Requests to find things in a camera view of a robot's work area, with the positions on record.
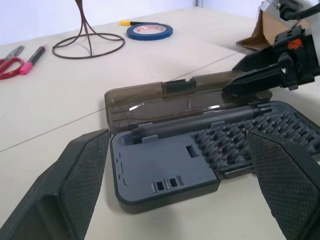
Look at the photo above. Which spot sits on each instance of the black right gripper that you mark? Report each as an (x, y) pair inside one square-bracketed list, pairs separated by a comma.
[(300, 60)]

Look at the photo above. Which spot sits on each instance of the grey screwdriver bit case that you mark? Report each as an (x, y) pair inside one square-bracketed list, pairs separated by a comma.
[(160, 162)]

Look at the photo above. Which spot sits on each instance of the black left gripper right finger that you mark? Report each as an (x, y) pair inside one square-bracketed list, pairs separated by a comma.
[(287, 187)]

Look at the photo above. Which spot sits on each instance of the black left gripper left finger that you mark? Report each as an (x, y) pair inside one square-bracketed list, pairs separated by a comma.
[(62, 185)]

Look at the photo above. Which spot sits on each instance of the black marker with pink cap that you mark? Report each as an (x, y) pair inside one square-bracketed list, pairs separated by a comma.
[(35, 57)]

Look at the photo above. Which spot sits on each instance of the blue tape roll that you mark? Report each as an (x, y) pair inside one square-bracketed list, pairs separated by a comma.
[(150, 37)]

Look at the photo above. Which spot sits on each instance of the brown cardboard box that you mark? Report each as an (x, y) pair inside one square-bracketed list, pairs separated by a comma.
[(265, 32)]

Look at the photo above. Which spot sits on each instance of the yellow pen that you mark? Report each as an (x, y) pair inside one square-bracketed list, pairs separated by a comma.
[(125, 22)]

